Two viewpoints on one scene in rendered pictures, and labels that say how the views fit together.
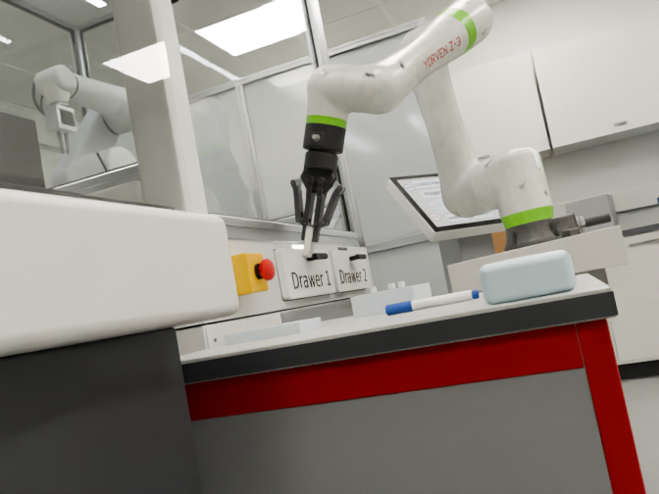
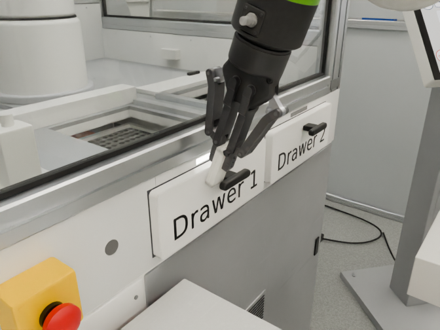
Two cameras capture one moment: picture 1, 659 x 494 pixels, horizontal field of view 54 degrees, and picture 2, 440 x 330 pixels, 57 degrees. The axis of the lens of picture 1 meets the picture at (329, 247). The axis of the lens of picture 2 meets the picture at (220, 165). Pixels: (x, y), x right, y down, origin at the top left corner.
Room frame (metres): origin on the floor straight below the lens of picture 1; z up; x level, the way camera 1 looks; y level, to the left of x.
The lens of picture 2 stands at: (0.93, -0.13, 1.19)
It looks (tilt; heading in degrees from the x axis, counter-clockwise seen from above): 24 degrees down; 18
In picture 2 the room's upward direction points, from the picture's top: straight up
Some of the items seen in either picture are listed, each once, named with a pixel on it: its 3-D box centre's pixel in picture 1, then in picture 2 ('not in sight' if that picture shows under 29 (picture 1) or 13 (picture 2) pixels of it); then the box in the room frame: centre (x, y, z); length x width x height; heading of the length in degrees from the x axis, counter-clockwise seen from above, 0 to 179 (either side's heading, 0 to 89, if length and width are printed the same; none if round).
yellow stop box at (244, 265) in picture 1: (248, 273); (41, 306); (1.19, 0.15, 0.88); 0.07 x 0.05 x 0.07; 161
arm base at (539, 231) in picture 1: (555, 229); not in sight; (1.60, -0.56, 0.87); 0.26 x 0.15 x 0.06; 77
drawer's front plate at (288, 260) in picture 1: (307, 272); (216, 190); (1.50, 0.06, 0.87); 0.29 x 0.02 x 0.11; 161
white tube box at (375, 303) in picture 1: (391, 300); not in sight; (1.20, -0.09, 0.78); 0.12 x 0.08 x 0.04; 61
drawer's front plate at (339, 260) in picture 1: (349, 271); (300, 139); (1.80, -0.04, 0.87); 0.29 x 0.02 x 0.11; 161
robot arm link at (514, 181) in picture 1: (515, 188); not in sight; (1.63, -0.49, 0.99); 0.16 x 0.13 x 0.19; 40
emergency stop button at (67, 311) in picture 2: (264, 270); (59, 320); (1.18, 0.12, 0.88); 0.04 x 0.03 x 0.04; 161
